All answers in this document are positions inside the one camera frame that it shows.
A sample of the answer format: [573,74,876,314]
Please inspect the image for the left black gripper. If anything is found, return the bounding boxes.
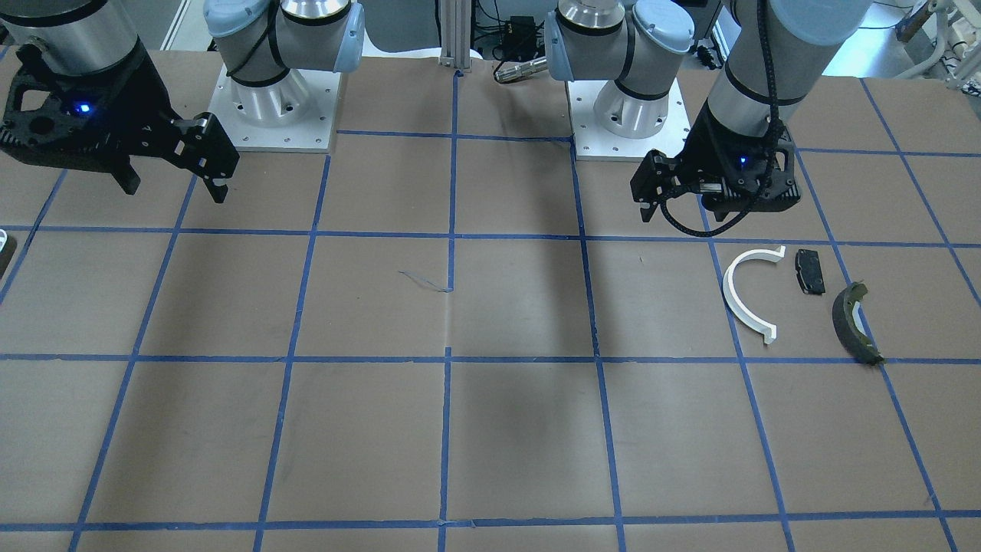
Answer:
[630,105,800,224]

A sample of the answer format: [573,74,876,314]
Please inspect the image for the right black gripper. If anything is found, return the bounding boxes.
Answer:
[2,38,241,204]

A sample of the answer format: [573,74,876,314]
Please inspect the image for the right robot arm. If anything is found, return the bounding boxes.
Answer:
[2,1,365,203]

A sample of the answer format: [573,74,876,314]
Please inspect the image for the small black brake pad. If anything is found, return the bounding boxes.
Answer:
[795,248,826,296]

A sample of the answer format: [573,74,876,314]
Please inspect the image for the silver cylindrical tool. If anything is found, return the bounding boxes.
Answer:
[494,56,549,84]

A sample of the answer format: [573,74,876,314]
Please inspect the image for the white curved plastic clamp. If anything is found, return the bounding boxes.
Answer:
[721,245,787,346]

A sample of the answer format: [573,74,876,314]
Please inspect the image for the black electronics box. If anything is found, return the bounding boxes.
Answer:
[501,15,537,51]

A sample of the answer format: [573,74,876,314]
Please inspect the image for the dark green brake shoe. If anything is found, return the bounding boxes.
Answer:
[832,281,886,366]

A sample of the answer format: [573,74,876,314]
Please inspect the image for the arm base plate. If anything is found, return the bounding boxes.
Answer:
[208,67,344,153]
[566,80,690,161]

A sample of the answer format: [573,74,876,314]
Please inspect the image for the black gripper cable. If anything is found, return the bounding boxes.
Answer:
[661,0,784,238]

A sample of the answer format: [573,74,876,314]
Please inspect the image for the aluminium frame post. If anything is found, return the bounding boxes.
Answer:
[437,1,473,73]

